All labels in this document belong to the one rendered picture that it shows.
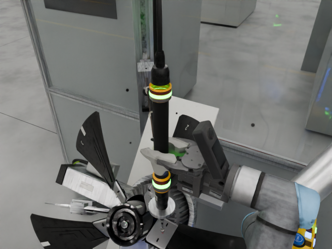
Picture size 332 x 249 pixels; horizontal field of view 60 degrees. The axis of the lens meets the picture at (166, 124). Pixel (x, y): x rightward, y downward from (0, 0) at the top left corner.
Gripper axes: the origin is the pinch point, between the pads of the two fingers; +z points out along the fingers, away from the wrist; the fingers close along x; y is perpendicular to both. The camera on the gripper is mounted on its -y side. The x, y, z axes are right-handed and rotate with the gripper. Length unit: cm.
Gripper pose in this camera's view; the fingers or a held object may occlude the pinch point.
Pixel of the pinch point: (150, 144)
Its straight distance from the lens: 65.6
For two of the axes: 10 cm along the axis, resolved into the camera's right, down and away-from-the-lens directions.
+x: 4.7, -5.1, 7.2
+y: -0.1, 8.1, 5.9
